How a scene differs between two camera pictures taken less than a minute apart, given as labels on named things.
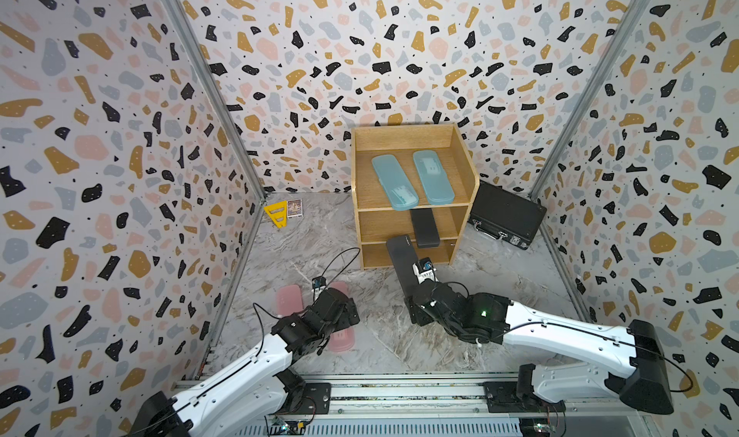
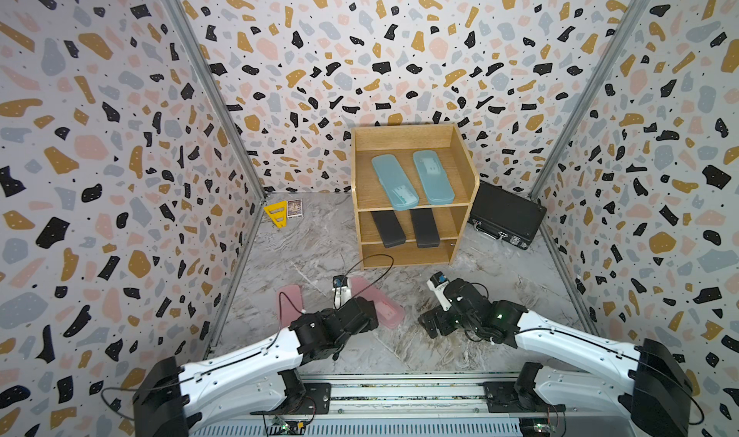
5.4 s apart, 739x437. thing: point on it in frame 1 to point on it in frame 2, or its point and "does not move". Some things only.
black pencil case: [403, 256] to [389, 227]
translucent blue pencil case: [432, 176] does not move
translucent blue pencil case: [394, 182] does not move
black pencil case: [425, 227] does not move
